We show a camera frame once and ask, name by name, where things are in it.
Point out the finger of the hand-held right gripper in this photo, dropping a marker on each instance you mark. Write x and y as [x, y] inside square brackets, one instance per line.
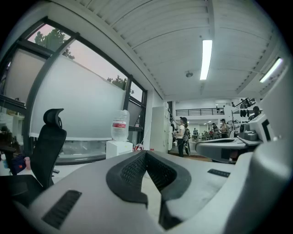
[247, 142]
[215, 152]

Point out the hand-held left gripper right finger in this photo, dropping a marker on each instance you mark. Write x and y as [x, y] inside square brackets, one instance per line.
[196, 182]

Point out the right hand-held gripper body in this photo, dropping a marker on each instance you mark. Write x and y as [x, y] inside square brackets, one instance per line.
[256, 130]

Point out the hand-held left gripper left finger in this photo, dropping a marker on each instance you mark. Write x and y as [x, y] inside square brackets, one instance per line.
[87, 201]

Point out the white water dispenser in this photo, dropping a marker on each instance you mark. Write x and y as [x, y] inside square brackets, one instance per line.
[117, 149]

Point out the white locker cabinet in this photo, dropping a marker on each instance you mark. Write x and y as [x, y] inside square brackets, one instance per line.
[160, 130]

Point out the small black device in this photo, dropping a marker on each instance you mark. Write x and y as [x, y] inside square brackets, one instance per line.
[56, 171]

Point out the black balcony railing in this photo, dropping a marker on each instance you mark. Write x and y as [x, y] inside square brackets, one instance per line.
[196, 111]

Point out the long ceiling light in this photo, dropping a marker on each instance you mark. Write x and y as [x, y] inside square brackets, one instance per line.
[271, 69]
[205, 59]

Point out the black office chair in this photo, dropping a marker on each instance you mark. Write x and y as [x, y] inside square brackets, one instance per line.
[48, 150]

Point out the red bottle pack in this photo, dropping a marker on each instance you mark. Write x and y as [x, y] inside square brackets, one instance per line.
[138, 147]

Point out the pink bottle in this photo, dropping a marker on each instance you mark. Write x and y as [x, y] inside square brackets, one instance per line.
[27, 163]

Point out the dark blue bag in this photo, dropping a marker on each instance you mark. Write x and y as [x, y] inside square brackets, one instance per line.
[18, 164]

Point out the round ceiling fixture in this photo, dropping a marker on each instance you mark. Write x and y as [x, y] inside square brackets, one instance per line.
[189, 74]

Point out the grey roller blind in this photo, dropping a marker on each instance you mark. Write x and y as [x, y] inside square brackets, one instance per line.
[23, 75]
[134, 113]

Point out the large white roller blind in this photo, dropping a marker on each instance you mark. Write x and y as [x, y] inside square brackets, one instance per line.
[80, 102]

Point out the black window frame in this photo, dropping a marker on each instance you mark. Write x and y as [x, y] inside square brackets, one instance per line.
[32, 96]

